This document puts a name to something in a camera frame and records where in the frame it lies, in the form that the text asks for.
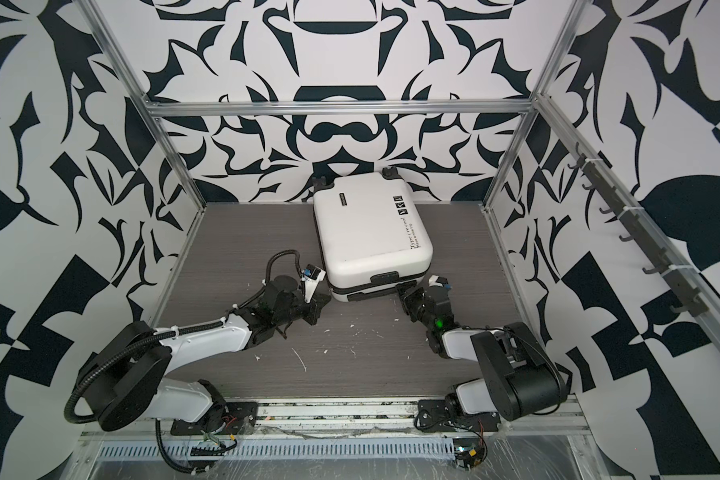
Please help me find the white slotted cable duct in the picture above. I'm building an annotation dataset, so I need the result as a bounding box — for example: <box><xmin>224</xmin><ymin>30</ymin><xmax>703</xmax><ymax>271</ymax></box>
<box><xmin>95</xmin><ymin>437</ymin><xmax>457</xmax><ymax>462</ymax></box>

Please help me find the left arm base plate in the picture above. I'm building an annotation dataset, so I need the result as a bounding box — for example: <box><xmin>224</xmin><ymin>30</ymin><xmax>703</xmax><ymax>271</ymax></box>
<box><xmin>170</xmin><ymin>401</ymin><xmax>259</xmax><ymax>436</ymax></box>

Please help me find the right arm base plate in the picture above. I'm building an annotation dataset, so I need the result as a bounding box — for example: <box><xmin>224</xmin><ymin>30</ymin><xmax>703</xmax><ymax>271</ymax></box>
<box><xmin>414</xmin><ymin>399</ymin><xmax>501</xmax><ymax>433</ymax></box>

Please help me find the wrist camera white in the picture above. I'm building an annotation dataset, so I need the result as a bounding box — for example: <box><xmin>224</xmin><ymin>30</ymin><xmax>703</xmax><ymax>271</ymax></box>
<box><xmin>427</xmin><ymin>275</ymin><xmax>451</xmax><ymax>290</ymax></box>
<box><xmin>301</xmin><ymin>264</ymin><xmax>326</xmax><ymax>303</ymax></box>

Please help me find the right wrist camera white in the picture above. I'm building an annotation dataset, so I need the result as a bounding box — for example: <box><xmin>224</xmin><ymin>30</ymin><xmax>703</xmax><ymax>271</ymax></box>
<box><xmin>427</xmin><ymin>275</ymin><xmax>451</xmax><ymax>290</ymax></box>

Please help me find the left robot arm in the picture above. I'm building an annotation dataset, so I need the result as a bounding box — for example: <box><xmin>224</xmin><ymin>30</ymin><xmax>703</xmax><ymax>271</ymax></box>
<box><xmin>63</xmin><ymin>249</ymin><xmax>331</xmax><ymax>477</ymax></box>

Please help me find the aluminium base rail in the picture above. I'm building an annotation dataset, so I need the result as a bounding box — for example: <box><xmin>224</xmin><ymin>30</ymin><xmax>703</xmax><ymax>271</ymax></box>
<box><xmin>77</xmin><ymin>394</ymin><xmax>592</xmax><ymax>442</ymax></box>

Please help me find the black suitcase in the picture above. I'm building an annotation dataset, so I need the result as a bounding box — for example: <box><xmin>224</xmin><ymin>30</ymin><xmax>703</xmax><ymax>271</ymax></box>
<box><xmin>312</xmin><ymin>167</ymin><xmax>434</xmax><ymax>302</ymax></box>

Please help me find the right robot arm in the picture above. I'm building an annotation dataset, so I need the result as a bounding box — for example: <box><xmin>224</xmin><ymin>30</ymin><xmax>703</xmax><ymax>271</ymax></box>
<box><xmin>397</xmin><ymin>276</ymin><xmax>569</xmax><ymax>428</ymax></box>

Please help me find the aluminium cage frame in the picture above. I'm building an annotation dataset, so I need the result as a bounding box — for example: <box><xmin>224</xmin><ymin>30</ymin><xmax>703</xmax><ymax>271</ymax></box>
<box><xmin>80</xmin><ymin>1</ymin><xmax>720</xmax><ymax>355</ymax></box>

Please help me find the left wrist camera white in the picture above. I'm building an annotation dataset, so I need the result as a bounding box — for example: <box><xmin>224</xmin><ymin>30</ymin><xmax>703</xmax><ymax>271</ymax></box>
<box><xmin>301</xmin><ymin>264</ymin><xmax>326</xmax><ymax>303</ymax></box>

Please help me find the wall hook rack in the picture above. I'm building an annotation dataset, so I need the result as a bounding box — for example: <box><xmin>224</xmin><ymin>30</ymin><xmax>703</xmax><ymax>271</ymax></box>
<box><xmin>568</xmin><ymin>142</ymin><xmax>710</xmax><ymax>317</ymax></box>

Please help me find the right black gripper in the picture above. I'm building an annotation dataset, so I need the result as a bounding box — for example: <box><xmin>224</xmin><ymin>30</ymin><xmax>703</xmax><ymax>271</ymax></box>
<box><xmin>398</xmin><ymin>281</ymin><xmax>439</xmax><ymax>334</ymax></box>

